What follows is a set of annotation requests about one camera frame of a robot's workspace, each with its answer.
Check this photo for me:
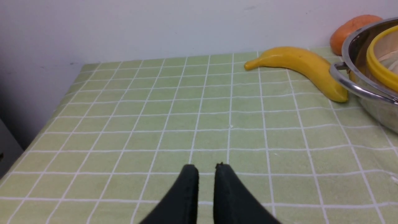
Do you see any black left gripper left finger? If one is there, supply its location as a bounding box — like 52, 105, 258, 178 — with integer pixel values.
140, 164, 199, 224

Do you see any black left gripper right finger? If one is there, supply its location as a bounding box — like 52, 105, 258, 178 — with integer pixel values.
213, 163, 280, 224

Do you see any bamboo steamer basket yellow rim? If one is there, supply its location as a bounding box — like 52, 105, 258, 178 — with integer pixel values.
366, 26, 398, 92

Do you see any stainless steel pot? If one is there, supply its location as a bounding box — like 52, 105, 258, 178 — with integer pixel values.
329, 17, 398, 133

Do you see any green checkered tablecloth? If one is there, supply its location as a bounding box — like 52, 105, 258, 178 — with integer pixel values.
0, 52, 398, 224

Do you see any yellow toy banana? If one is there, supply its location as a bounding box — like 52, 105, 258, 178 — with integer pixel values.
243, 46, 348, 103

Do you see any orange toy fruit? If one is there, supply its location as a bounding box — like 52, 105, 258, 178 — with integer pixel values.
329, 14, 383, 56

